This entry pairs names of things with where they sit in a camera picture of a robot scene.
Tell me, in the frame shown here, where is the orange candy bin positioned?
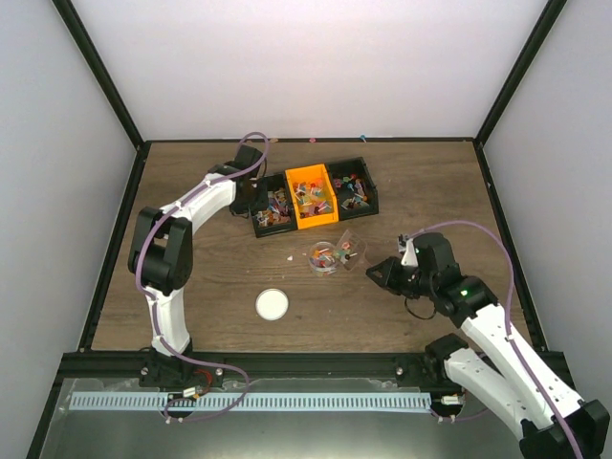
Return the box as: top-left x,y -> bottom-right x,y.
285,164 -> 339,230

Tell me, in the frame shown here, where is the white round lid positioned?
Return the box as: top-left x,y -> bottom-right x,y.
255,289 -> 289,321

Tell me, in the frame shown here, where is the clear plastic cup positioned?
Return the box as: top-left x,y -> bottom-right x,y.
308,241 -> 339,276

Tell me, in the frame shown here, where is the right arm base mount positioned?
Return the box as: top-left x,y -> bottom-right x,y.
393,334 -> 470,390

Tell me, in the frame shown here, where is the brown slotted scoop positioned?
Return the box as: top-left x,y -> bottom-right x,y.
333,229 -> 373,272

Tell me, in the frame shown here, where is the light blue slotted rail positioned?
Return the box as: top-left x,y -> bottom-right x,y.
69,392 -> 431,413

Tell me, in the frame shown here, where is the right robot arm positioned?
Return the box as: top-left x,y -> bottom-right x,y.
366,232 -> 611,458

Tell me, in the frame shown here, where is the black bin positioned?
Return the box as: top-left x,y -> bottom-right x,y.
250,173 -> 297,238
325,157 -> 379,221

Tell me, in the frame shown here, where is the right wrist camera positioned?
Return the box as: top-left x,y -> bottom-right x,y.
398,234 -> 418,268

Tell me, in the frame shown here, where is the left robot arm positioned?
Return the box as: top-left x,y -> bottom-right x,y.
128,144 -> 267,386

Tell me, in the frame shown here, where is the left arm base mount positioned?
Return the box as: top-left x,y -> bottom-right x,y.
139,350 -> 223,390

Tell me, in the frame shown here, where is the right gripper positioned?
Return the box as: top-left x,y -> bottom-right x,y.
367,256 -> 436,299

